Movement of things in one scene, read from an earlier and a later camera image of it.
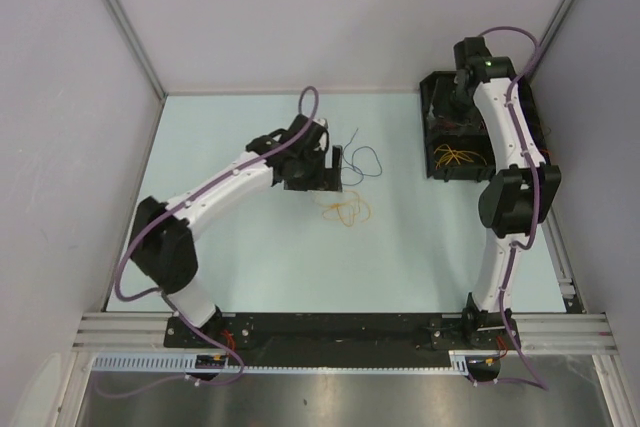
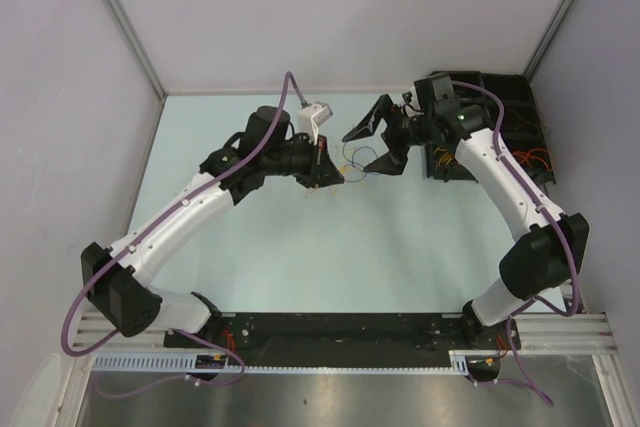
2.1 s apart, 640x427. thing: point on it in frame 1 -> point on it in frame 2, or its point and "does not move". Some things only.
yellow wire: [449, 154] does not move
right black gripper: [466, 118] -> [384, 108]
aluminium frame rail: [540, 334] does not move
